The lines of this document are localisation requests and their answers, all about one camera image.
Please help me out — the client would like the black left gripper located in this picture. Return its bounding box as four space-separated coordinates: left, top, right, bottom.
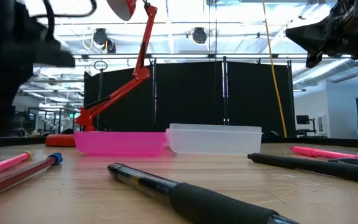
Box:
0 0 76 138

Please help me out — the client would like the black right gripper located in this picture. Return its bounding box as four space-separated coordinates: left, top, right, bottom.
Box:
285 0 358 68

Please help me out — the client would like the pink highlighter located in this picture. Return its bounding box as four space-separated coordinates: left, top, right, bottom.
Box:
290 145 358 161

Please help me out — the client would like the pink translucent box half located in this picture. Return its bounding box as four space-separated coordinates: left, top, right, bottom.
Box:
73 130 168 157

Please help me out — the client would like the black marker pen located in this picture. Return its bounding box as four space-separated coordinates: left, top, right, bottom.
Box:
247 152 358 186

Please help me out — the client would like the thin dark pen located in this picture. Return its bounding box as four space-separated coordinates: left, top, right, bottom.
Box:
328 157 358 169

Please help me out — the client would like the pink pencil with pale eraser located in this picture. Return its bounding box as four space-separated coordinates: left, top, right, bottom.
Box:
0 150 34 182

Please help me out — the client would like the dark red pencil blue eraser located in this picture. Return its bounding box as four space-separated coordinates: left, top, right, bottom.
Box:
0 152 64 205

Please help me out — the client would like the clear translucent box half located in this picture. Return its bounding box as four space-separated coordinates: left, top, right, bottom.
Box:
165 123 264 156

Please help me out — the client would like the black gel pen rubber grip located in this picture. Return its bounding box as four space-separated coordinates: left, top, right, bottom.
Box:
107 162 301 224

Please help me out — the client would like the black round ceiling device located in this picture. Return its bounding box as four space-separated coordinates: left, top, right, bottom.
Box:
191 27 208 45
92 27 117 55

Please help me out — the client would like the black curtain panel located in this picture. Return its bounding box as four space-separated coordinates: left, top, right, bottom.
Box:
83 63 155 132
155 61 226 131
227 61 296 138

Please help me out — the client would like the small black computer monitor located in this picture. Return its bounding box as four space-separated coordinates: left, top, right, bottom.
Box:
295 114 311 126

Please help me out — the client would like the red articulated desk lamp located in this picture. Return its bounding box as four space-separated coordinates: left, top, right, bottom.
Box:
44 0 158 148

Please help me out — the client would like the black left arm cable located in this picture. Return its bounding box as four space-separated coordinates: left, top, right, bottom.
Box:
42 0 98 42

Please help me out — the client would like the yellow hanging cable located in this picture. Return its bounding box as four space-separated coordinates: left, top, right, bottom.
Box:
261 0 288 139

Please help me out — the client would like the black stand with ring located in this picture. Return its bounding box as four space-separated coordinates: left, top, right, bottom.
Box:
93 60 109 131

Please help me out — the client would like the black metal frame workstation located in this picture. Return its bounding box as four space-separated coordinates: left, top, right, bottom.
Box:
14 107 76 137

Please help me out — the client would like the white wall box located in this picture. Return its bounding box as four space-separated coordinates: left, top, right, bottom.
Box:
316 114 328 135

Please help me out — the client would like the black table border rail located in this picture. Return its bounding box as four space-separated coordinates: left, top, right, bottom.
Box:
0 136 358 150

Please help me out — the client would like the overhead metal frame bar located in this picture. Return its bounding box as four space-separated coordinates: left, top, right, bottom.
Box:
73 53 354 60

